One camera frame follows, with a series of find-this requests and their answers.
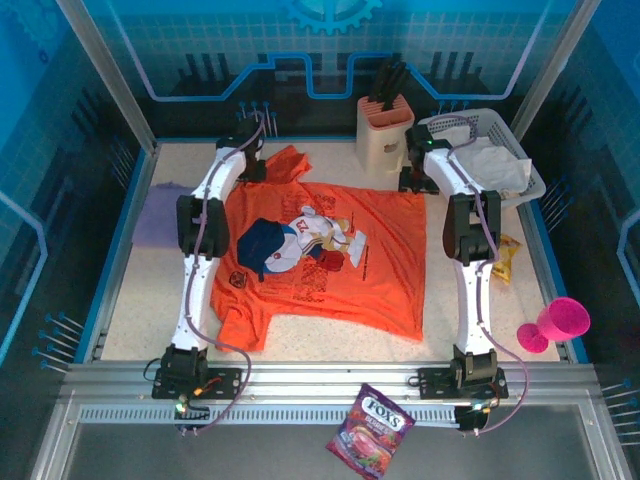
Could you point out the orange printed t-shirt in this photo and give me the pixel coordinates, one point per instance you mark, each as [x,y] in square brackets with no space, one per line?
[380,250]

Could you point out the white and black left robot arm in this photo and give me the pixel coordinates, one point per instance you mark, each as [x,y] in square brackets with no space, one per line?
[195,295]

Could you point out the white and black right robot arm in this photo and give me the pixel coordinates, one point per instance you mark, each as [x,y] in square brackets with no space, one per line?
[475,300]

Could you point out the cream and pink knife block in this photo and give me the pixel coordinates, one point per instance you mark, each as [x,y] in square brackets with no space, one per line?
[380,145]

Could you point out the white crumpled t-shirt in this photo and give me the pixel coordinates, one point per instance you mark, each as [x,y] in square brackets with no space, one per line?
[492,165]

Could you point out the white plastic basket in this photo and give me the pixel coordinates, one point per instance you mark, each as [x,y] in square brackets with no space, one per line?
[502,131]

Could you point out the purple folded t-shirt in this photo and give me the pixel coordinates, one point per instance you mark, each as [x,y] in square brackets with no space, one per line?
[155,220]

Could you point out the yellow snack packet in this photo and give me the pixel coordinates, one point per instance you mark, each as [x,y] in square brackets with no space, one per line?
[507,260]

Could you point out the pink plastic goblet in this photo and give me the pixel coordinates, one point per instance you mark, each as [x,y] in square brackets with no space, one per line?
[565,320]

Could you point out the black controller module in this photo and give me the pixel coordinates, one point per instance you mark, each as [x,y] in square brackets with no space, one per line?
[472,417]
[192,417]

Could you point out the purple Fox's candy bag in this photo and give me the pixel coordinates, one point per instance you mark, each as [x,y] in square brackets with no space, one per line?
[370,430]

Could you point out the aluminium frame post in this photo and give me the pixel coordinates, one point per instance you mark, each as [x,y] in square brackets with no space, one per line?
[550,70]
[107,75]

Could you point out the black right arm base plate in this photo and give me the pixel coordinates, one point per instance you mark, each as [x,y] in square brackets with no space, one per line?
[432,382]

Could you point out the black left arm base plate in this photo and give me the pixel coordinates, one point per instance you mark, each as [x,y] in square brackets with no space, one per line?
[225,385]

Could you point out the aluminium frame rail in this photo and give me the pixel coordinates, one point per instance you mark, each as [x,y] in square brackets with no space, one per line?
[320,380]

